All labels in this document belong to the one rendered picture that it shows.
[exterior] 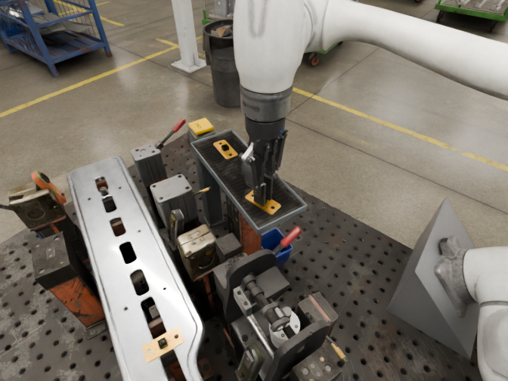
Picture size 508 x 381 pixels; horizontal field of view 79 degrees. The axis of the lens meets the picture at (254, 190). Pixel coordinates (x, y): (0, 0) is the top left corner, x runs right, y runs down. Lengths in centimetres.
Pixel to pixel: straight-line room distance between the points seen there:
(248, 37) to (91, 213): 74
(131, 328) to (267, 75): 60
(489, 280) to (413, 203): 159
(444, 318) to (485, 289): 14
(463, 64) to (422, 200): 216
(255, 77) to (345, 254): 88
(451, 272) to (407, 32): 73
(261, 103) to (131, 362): 58
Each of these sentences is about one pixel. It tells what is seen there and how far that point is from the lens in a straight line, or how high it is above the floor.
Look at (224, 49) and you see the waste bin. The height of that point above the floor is 62.
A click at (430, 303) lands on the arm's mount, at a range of 106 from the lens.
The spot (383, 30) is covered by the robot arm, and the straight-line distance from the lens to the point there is 59.
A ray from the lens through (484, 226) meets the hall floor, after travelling 269.
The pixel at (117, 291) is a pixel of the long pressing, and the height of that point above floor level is 100.
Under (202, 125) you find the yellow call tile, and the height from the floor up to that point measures 116.
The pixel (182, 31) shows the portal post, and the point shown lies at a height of 43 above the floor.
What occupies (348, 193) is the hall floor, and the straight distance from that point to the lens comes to 248.
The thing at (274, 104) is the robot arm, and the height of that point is 144.
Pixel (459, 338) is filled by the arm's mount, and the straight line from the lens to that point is 117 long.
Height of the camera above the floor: 171
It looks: 45 degrees down
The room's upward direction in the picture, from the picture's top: straight up
